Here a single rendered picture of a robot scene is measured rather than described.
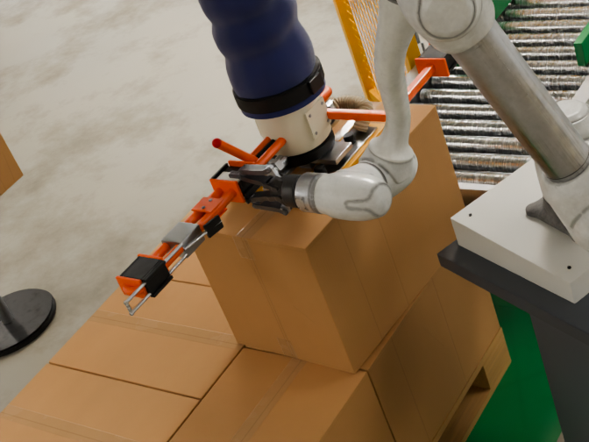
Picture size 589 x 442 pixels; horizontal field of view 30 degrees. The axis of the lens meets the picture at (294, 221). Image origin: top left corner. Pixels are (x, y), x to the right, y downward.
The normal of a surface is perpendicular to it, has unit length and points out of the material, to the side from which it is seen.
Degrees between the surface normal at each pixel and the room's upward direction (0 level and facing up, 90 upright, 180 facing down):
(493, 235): 3
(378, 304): 90
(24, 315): 0
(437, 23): 86
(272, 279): 90
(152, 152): 0
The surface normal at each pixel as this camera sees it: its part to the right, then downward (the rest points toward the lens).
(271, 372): -0.32, -0.79
